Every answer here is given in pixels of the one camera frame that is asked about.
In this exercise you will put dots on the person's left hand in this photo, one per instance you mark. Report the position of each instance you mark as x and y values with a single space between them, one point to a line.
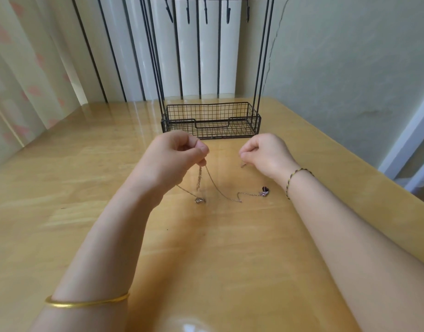
167 162

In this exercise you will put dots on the person's right hand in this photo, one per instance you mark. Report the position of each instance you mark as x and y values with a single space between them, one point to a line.
271 155

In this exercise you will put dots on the person's left forearm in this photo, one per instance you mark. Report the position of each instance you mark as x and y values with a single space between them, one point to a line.
94 262

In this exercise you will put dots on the person's right forearm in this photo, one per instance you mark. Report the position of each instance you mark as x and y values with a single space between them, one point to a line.
364 262

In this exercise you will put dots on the white black-striped curtain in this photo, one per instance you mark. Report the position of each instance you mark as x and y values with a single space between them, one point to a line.
132 51

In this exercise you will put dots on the gold bangle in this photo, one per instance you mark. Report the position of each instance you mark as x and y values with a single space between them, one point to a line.
87 301

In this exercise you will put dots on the pink floral curtain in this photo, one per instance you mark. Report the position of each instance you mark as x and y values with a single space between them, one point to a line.
18 76

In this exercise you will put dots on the white door frame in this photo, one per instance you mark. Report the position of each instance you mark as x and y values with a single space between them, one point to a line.
409 145

